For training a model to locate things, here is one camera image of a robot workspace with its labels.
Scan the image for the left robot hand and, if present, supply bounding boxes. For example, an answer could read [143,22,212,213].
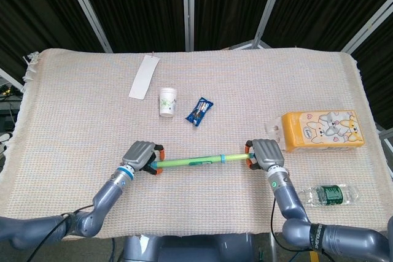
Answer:
[122,140,168,177]

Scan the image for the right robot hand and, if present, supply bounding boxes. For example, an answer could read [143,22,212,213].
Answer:
[244,138,286,171]

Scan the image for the green blue toy pump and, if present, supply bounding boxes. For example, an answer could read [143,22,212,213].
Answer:
[152,149,256,170]

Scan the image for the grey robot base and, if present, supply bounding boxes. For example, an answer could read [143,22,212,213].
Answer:
[122,233,265,262]

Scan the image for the white paper cup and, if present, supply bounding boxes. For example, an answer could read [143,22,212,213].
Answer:
[158,87,179,118]

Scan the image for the yellow cartoon tissue pack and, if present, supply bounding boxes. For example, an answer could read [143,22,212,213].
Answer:
[265,109,367,153]

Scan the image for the blue cookie snack packet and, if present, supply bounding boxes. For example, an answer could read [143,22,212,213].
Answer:
[185,96,214,127]

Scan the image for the clear plastic water bottle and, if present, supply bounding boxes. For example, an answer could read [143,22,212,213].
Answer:
[297,183,360,208]

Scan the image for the white paper strip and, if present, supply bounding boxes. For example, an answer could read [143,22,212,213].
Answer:
[128,54,160,101]

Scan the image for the woven pastel tablecloth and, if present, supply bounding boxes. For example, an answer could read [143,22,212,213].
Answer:
[0,47,393,240]

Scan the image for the folding screen with black curtain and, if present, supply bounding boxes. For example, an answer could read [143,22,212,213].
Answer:
[0,0,393,128]

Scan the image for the black cable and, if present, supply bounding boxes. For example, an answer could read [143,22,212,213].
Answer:
[269,197,295,252]
[30,204,95,262]

